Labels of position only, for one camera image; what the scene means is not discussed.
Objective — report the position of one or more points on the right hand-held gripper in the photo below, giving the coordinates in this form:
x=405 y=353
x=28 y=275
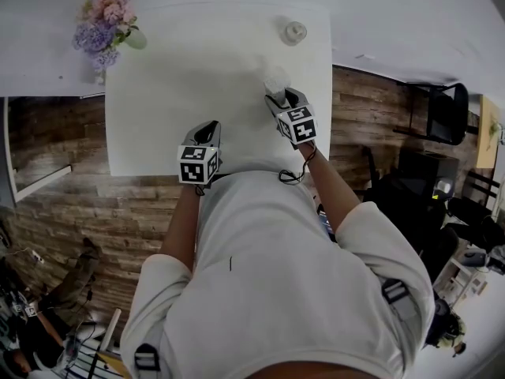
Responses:
x=298 y=126

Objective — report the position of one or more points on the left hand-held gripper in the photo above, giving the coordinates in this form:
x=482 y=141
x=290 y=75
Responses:
x=193 y=164

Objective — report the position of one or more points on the clear tub of cotton swabs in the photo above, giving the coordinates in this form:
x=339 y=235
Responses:
x=272 y=82

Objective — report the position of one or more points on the clear plastic lid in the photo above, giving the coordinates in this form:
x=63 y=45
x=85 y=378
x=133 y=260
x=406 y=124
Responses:
x=282 y=76

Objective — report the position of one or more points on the person's left forearm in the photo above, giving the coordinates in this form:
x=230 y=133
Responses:
x=179 y=231

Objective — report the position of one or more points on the person's right forearm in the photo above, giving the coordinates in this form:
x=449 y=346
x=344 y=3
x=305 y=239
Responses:
x=335 y=192

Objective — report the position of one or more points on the white square table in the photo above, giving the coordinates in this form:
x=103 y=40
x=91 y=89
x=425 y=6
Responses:
x=189 y=93

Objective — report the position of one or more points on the black phone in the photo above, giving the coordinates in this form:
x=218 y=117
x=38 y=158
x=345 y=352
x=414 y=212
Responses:
x=327 y=225

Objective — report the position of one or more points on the pink purple flowers in vase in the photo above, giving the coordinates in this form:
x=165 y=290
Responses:
x=104 y=26

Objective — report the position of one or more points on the black folding chair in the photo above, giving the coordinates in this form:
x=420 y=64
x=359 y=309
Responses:
x=446 y=117

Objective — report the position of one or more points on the person's white shirt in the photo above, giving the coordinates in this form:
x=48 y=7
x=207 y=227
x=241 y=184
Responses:
x=276 y=282

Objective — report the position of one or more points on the yellow wooden table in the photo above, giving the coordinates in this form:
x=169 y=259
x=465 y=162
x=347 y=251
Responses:
x=487 y=132

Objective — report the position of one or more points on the small flower sprig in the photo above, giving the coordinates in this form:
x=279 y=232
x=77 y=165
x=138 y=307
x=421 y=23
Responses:
x=493 y=128

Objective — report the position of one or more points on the light wooden chair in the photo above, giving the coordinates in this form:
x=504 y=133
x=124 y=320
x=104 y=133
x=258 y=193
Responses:
x=110 y=330

